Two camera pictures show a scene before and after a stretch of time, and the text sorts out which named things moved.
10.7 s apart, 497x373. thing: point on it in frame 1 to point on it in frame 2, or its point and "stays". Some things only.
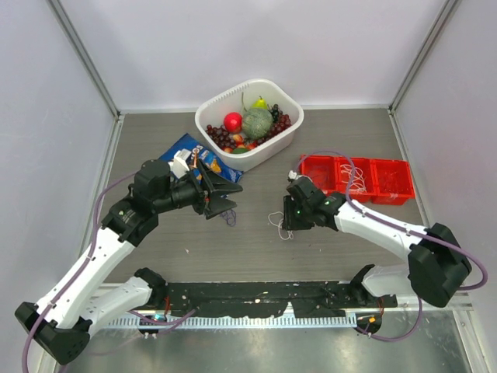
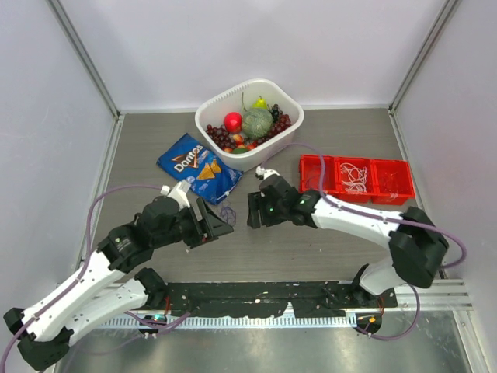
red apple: x=233 y=122 stays
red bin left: x=323 y=170 stays
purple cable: x=230 y=215 stays
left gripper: x=206 y=193 to x=217 y=226
